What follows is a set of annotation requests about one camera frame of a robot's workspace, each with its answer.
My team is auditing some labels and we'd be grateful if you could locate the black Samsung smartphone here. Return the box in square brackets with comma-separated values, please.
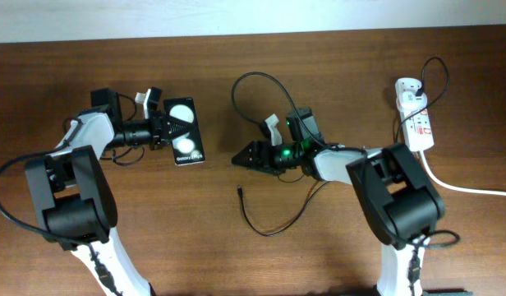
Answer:
[163, 97, 205, 166]

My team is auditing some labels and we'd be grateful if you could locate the black USB charging cable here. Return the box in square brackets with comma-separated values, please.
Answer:
[237, 56, 450, 238]

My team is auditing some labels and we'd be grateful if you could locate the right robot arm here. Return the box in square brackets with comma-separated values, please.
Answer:
[232, 108, 444, 295]

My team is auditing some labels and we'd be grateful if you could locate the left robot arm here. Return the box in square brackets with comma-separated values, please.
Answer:
[25, 87, 205, 295]

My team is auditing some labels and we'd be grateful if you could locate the white USB charger plug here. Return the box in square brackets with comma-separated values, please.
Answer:
[395, 77, 428, 113]

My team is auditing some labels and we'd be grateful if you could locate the white power strip cord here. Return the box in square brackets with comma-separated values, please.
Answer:
[416, 150, 506, 198]

